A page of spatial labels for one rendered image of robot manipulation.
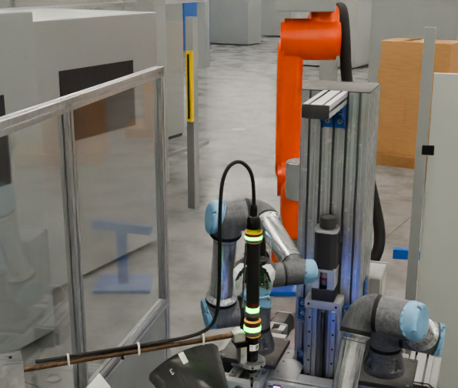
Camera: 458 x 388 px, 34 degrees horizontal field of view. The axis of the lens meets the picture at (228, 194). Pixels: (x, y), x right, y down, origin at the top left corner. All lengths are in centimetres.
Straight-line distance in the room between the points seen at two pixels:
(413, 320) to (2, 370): 118
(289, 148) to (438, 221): 264
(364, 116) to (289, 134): 338
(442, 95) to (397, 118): 655
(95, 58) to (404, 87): 498
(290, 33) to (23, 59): 208
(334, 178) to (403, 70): 729
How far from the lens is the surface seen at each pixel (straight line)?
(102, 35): 619
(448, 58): 982
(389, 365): 283
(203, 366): 211
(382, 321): 235
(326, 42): 589
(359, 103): 276
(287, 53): 592
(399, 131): 1011
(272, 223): 255
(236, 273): 202
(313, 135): 279
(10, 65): 481
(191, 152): 796
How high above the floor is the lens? 243
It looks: 16 degrees down
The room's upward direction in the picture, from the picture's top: straight up
